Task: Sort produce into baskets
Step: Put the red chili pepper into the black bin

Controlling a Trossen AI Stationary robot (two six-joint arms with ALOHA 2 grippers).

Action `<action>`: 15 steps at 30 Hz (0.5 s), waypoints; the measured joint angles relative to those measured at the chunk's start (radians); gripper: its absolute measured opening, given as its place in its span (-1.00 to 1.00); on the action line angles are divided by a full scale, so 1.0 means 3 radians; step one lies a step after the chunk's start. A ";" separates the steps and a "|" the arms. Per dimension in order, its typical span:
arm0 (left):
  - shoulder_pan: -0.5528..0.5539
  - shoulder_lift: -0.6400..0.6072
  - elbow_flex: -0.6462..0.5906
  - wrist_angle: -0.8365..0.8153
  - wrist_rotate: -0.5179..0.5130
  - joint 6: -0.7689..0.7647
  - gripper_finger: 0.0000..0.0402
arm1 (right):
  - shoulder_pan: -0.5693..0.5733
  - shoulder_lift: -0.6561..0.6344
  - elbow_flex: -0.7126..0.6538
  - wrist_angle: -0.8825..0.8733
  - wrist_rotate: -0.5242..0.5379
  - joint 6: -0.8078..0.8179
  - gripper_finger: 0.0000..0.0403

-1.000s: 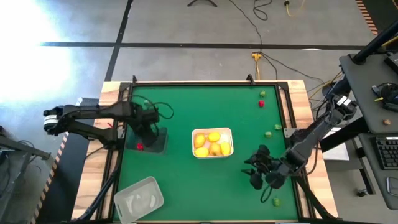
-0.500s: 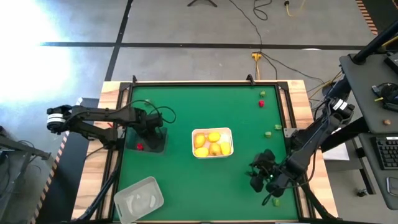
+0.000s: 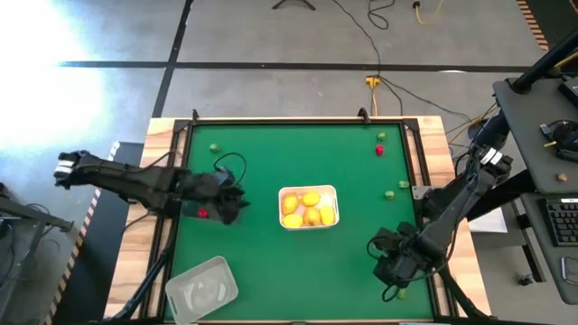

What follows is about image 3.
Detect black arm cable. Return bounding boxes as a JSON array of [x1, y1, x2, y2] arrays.
[[212, 152, 248, 182], [366, 233, 402, 303]]

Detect black floor mat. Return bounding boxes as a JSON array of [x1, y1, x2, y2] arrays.
[[49, 142, 145, 325]]

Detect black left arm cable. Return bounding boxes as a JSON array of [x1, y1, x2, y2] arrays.
[[212, 152, 248, 182]]

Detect black keyboard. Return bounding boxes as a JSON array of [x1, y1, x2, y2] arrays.
[[545, 197, 578, 248]]

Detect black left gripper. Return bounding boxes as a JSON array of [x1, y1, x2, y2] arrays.
[[182, 181, 250, 226]]

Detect black floor cable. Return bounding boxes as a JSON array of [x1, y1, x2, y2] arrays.
[[331, 0, 384, 77]]

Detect black diagonal support strut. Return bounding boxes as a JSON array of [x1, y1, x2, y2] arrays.
[[101, 243, 175, 324], [437, 265, 491, 322]]

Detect black metal pole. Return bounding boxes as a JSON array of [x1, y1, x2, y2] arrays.
[[512, 29, 578, 94]]

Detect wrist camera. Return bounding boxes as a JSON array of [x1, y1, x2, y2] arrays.
[[212, 167, 236, 186], [372, 227, 406, 254]]

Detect green table mat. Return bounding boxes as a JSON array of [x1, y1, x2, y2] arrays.
[[164, 124, 434, 321]]

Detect black metal stand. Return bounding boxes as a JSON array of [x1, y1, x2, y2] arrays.
[[0, 180, 76, 234]]

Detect black headset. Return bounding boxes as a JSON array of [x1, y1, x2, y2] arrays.
[[540, 119, 578, 163]]

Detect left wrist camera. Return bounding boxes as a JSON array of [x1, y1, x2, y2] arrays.
[[212, 167, 236, 186]]

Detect white plastic basket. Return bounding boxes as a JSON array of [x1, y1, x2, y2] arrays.
[[277, 183, 340, 232]]

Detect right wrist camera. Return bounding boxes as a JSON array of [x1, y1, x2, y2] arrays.
[[372, 227, 406, 254]]

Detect black metal table frame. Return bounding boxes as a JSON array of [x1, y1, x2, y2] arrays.
[[139, 117, 452, 324]]

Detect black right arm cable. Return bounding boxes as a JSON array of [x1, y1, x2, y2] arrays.
[[366, 233, 402, 303]]

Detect wooden table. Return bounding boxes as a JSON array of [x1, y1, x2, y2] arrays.
[[103, 116, 493, 325]]

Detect clear plastic basket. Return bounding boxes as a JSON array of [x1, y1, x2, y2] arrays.
[[164, 255, 239, 325]]

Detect grey side desk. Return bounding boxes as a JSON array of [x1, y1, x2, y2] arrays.
[[491, 74, 578, 195], [518, 191, 578, 306]]

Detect black tripod legs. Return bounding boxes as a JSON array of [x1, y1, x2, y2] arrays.
[[270, 0, 317, 11]]

